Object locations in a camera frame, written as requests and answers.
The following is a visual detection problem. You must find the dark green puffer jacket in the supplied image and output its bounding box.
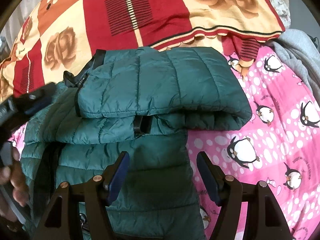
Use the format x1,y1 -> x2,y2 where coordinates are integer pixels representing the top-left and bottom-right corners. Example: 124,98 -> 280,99
21,47 -> 252,239

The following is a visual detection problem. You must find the person's left hand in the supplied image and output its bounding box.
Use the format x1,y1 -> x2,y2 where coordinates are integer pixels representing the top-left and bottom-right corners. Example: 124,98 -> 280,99
1,147 -> 29,222

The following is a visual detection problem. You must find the red cream rose blanket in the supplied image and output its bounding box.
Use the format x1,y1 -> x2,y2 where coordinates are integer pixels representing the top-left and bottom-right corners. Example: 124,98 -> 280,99
1,0 -> 285,100

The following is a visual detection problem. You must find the grey sweatshirt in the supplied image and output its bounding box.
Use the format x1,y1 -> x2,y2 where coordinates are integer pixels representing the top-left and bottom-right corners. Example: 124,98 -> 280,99
266,29 -> 320,101

